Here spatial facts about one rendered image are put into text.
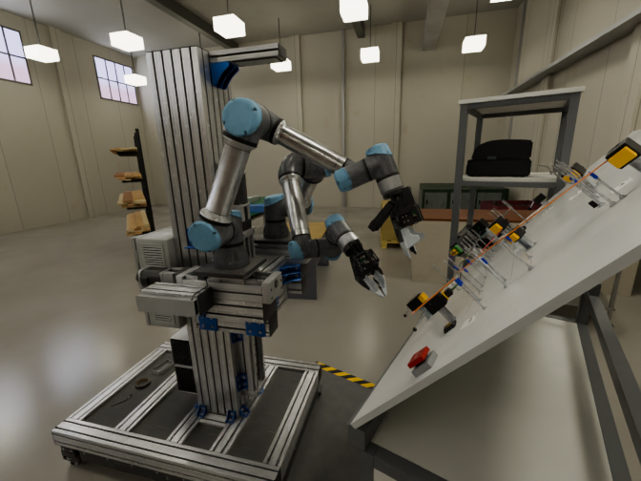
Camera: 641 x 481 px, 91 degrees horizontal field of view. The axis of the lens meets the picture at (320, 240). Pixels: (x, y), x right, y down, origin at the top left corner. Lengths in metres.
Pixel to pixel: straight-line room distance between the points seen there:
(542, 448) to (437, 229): 3.18
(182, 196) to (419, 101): 9.20
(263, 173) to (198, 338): 9.68
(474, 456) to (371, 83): 9.95
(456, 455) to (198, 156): 1.40
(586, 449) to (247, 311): 1.14
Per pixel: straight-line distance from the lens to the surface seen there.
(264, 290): 1.27
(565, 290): 0.67
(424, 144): 10.21
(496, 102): 1.88
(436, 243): 4.15
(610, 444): 1.30
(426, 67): 10.47
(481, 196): 8.52
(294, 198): 1.27
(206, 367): 1.90
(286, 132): 1.17
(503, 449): 1.14
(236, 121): 1.06
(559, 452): 1.21
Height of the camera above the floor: 1.58
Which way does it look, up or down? 15 degrees down
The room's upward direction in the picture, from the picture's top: 2 degrees counter-clockwise
